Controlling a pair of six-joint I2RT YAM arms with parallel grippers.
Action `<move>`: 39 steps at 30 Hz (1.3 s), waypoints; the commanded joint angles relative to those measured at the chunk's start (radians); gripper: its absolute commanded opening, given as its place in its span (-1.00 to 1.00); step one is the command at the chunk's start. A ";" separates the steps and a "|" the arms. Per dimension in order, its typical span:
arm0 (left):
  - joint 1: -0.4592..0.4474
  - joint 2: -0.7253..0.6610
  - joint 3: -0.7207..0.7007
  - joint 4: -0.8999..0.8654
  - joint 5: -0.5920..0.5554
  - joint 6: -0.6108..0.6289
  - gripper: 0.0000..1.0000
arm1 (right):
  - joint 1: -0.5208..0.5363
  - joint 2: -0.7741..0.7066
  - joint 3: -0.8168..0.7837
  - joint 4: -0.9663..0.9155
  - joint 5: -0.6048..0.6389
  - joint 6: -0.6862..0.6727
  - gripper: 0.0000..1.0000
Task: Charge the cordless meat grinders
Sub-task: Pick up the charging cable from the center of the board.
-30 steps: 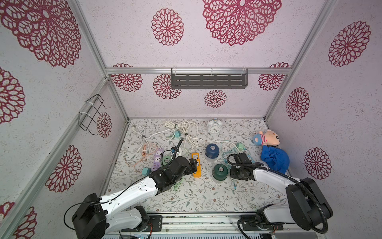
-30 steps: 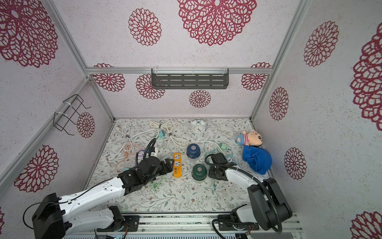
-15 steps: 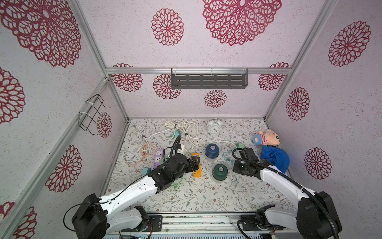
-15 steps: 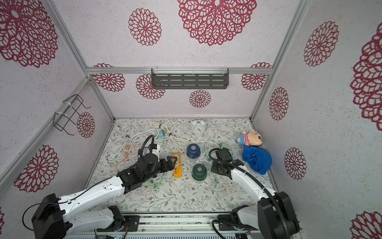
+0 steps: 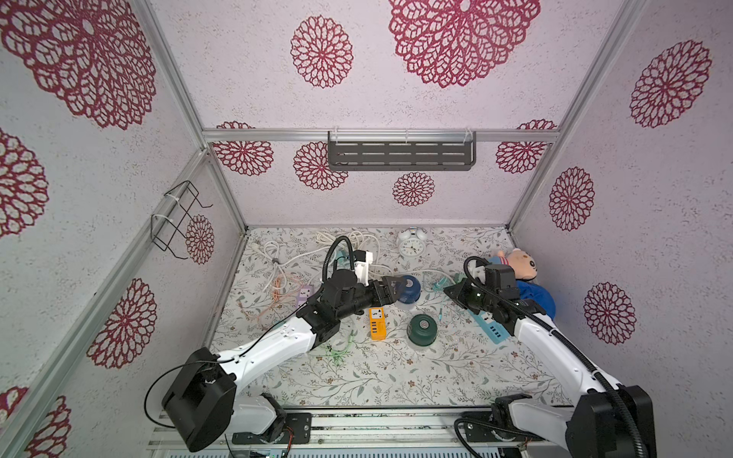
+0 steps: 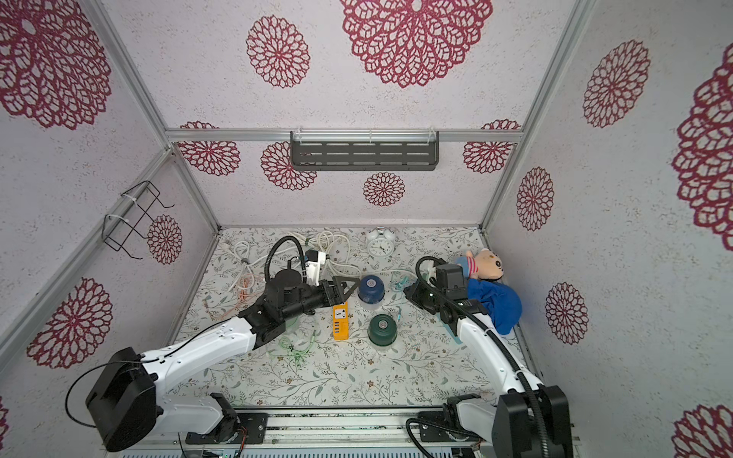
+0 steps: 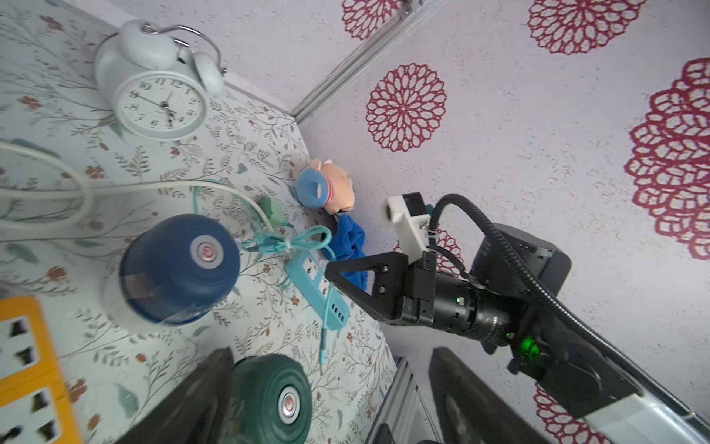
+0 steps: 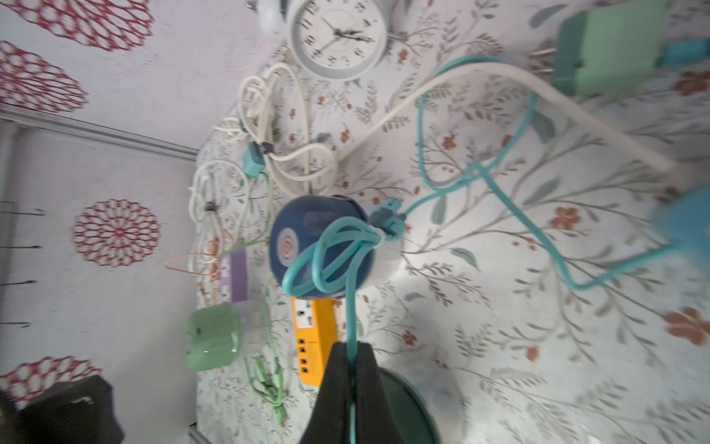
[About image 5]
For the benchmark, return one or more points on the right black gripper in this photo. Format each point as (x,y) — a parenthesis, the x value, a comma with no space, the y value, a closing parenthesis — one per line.
(462,295)

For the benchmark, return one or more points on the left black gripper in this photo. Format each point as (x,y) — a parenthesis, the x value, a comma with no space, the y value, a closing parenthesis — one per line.
(379,298)

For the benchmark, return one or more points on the navy blue meat grinder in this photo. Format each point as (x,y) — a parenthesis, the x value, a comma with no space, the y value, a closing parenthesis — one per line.
(411,292)

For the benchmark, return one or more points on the dark green meat grinder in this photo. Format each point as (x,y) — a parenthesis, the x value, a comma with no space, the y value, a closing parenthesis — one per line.
(422,330)

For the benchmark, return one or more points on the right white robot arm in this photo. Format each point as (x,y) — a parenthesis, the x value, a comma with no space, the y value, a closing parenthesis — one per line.
(604,418)

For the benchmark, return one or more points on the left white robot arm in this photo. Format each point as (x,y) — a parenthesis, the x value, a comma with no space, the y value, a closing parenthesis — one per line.
(208,398)

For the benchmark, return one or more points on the blue cloth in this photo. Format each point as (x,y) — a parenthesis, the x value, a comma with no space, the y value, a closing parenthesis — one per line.
(534,292)

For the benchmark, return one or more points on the pig plush toy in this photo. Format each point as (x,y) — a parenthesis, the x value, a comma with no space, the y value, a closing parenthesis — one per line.
(522,263)

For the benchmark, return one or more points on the teal power strip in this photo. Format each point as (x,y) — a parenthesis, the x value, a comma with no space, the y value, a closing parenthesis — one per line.
(494,331)

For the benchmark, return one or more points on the orange power strip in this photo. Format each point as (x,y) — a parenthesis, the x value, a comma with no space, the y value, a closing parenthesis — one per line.
(378,325)

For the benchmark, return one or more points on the white twin-bell alarm clock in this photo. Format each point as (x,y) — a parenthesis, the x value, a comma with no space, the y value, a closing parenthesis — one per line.
(412,242)

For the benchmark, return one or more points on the grey wall shelf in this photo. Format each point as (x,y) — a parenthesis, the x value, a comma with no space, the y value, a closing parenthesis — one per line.
(401,152)

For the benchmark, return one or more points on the black wire rack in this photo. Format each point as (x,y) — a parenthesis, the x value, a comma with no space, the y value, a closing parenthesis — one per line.
(184,231)

